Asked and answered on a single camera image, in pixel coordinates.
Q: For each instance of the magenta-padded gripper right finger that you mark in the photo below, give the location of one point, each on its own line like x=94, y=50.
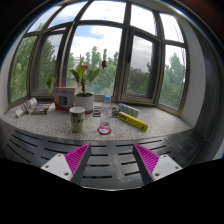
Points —
x=150, y=160

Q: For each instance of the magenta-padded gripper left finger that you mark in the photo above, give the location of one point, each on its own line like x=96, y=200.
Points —
x=75, y=158

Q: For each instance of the clear plastic water bottle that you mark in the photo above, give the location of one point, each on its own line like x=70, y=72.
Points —
x=106, y=115

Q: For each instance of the black slatted radiator cover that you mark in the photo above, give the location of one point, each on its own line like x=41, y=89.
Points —
x=110, y=156

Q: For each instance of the white paper cup black print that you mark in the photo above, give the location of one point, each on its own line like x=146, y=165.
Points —
x=77, y=120

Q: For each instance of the long yellow box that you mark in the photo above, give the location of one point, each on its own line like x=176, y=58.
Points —
x=133, y=121

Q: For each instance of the light blue printed box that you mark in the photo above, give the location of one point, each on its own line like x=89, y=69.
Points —
x=129, y=109

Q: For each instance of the potted plant in white pot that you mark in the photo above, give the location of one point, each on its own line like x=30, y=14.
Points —
x=85, y=101

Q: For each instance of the small colourful book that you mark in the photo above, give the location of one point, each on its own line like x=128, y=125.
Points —
x=42, y=109

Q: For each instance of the red and white box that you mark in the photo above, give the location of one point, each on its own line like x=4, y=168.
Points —
x=64, y=99

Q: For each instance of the brown-framed bay window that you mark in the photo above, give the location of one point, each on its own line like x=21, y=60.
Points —
x=124, y=60

